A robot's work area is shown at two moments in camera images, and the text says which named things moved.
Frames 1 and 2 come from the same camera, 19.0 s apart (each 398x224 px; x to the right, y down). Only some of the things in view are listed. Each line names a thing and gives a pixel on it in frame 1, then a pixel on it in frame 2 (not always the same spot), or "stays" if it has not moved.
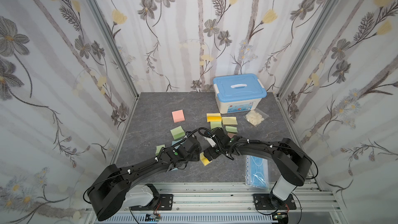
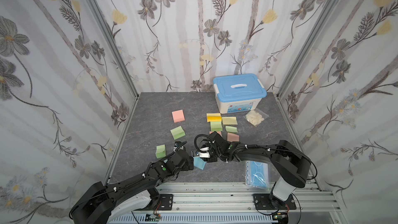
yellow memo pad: (213, 117) stays
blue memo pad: (174, 142) to (199, 163)
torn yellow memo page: (229, 121) stays
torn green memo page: (231, 129) stays
